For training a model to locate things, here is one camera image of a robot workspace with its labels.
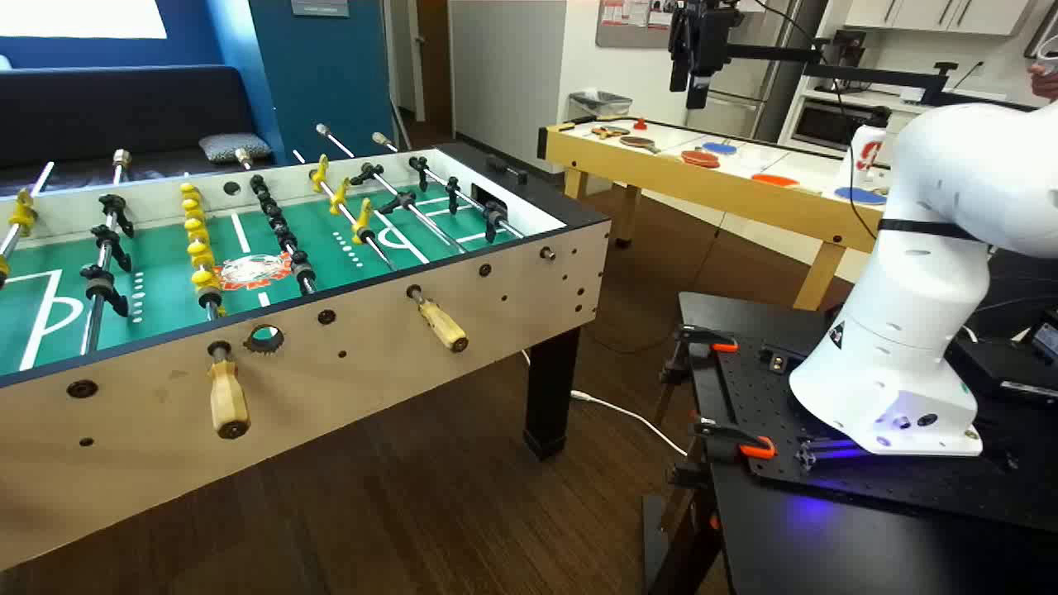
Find stainless steel refrigerator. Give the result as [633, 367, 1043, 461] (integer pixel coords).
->
[688, 0, 831, 146]

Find black camera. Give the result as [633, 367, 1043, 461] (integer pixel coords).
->
[665, 0, 734, 113]

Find wooden foosball table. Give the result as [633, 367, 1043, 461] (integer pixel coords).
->
[0, 140, 614, 574]

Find white bag with red print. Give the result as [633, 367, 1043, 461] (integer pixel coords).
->
[840, 122, 890, 191]

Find black green round cap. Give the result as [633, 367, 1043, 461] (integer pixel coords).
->
[243, 320, 287, 356]

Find notice board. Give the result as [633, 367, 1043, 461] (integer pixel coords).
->
[592, 0, 676, 51]

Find yellow wooden game table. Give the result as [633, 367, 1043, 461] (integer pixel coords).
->
[539, 113, 890, 313]

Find wooden foosball rod handle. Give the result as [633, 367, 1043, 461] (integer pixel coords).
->
[207, 341, 256, 443]
[404, 282, 473, 356]

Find black orange clamp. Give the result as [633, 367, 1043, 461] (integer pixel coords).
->
[658, 328, 743, 391]
[690, 416, 780, 466]

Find metal rod with yellow players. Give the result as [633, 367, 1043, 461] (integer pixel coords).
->
[179, 178, 227, 323]
[0, 159, 61, 283]
[287, 146, 401, 273]

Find white wall cabinets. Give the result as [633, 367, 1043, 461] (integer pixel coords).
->
[840, 0, 1036, 39]

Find brown door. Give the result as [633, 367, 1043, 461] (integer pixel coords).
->
[409, 0, 456, 126]

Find black control box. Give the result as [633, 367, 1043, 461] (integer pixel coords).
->
[946, 328, 1058, 406]

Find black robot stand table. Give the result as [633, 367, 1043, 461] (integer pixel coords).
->
[642, 292, 1058, 595]

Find microwave oven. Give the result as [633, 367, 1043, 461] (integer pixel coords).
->
[791, 91, 893, 159]

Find dark sofa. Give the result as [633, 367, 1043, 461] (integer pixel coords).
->
[0, 64, 278, 191]

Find wall sign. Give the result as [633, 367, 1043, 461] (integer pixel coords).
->
[287, 0, 354, 20]

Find white floor cable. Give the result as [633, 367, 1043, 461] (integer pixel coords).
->
[565, 384, 690, 458]

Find metal rod with black players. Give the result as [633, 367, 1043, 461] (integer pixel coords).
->
[75, 146, 139, 356]
[366, 129, 531, 244]
[311, 119, 473, 255]
[232, 146, 324, 299]

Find grey pillow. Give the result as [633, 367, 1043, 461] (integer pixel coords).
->
[194, 129, 274, 168]

